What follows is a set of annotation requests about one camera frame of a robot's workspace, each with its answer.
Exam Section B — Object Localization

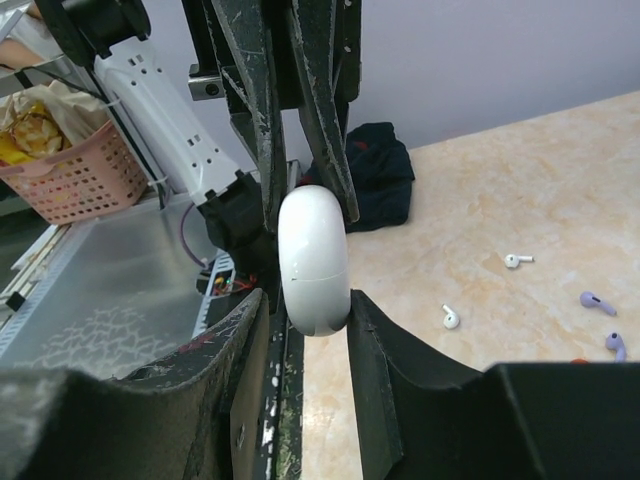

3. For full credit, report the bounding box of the purple earbud right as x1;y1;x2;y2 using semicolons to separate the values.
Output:
605;332;627;363

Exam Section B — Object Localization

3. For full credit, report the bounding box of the purple earbud left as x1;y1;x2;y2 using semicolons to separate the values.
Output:
579;291;617;316

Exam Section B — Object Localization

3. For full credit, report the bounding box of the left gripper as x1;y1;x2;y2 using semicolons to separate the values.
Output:
182;1;362;233

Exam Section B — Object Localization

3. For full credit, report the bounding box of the white earbud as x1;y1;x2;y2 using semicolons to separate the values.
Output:
442;304;460;330
504;254;535;269

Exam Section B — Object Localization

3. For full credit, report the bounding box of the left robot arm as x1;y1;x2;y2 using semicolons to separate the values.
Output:
38;1;362;274

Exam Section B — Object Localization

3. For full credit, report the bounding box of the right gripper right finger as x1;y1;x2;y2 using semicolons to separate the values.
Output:
347;290;639;479

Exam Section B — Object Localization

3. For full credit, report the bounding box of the dark blue cloth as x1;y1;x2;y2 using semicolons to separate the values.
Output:
304;121;416;234

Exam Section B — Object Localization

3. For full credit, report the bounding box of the pink plastic basket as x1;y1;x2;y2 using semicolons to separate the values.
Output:
1;122;148;225

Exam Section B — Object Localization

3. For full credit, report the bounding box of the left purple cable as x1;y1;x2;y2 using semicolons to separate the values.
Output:
179;202;214;271

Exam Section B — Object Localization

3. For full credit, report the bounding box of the purple earbud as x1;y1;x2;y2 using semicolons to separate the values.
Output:
579;291;617;316
605;332;627;363

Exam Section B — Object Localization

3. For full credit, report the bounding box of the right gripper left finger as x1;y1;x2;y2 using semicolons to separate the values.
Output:
1;290;269;479

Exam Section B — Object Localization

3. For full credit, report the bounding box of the white earbud charging case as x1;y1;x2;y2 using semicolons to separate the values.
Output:
278;185;351;337

